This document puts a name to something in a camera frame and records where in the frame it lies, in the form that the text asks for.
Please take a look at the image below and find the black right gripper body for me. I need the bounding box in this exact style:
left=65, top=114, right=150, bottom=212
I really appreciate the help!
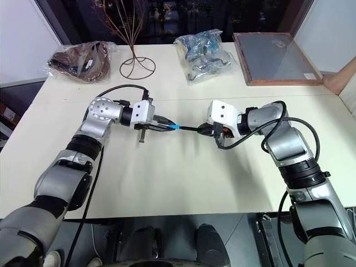
left=212, top=122, right=238, bottom=140

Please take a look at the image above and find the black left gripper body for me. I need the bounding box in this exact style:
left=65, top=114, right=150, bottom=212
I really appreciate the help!
left=134, top=113, right=161, bottom=144

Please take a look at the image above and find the plastic bag of blue items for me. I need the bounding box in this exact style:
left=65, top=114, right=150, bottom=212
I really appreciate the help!
left=174, top=28, right=238, bottom=86

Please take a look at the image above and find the plastic bag of brown items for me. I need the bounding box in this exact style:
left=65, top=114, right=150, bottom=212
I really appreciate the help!
left=45, top=41, right=118, bottom=84

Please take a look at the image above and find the wooden framed board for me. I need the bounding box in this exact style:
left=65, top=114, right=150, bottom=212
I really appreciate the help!
left=232, top=32, right=324, bottom=87

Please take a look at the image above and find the dark rounded shape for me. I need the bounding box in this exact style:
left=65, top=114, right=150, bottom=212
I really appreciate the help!
left=126, top=225, right=164, bottom=264
left=196, top=222, right=230, bottom=264

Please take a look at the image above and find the brown labelled cardboard box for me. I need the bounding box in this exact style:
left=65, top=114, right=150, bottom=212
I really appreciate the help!
left=0, top=101, right=22, bottom=125

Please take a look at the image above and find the white shoe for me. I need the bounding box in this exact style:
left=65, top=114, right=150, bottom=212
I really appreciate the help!
left=85, top=256, right=104, bottom=267
left=43, top=250, right=63, bottom=267

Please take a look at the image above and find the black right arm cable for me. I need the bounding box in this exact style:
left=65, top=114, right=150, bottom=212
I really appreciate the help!
left=214, top=100, right=321, bottom=267

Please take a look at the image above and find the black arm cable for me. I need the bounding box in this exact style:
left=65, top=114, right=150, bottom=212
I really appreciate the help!
left=214, top=100, right=321, bottom=267
left=63, top=84, right=154, bottom=267

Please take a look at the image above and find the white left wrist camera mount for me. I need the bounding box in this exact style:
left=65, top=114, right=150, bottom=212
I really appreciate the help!
left=130, top=100, right=156, bottom=125

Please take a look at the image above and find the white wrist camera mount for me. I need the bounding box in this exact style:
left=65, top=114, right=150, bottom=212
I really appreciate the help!
left=130, top=100, right=156, bottom=125
left=207, top=99, right=241, bottom=129

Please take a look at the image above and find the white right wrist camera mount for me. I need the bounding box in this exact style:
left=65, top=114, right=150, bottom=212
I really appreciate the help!
left=207, top=99, right=241, bottom=129

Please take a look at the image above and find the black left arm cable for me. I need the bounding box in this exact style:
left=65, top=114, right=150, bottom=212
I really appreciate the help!
left=63, top=84, right=154, bottom=267

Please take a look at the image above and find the copper wire tree stand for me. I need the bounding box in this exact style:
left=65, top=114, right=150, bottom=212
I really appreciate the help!
left=102, top=0, right=157, bottom=80

